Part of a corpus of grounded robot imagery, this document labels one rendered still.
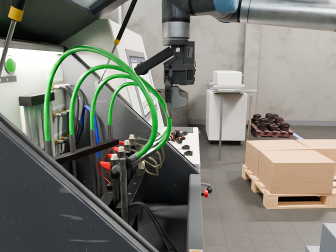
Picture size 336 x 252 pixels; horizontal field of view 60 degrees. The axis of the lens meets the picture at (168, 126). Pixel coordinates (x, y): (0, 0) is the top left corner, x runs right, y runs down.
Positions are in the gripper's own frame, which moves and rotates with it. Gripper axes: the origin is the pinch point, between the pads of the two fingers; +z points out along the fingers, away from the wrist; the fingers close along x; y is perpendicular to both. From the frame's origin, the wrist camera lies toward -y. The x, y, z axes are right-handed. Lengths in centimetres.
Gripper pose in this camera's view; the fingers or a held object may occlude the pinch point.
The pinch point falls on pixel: (168, 114)
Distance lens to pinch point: 82.3
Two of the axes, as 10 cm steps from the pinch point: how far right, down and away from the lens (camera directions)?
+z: 0.0, 9.8, 2.1
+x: 0.9, -2.1, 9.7
